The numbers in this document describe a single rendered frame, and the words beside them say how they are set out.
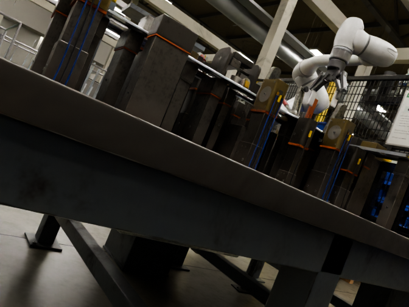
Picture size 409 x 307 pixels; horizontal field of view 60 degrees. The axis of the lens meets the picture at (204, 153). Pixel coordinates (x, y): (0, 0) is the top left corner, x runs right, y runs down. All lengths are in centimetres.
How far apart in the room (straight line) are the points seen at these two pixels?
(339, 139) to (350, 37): 52
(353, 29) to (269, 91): 65
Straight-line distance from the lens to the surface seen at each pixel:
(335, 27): 589
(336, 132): 147
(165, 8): 793
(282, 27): 1029
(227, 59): 156
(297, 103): 180
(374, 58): 182
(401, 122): 213
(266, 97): 125
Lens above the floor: 68
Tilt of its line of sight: 2 degrees up
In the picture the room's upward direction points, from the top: 22 degrees clockwise
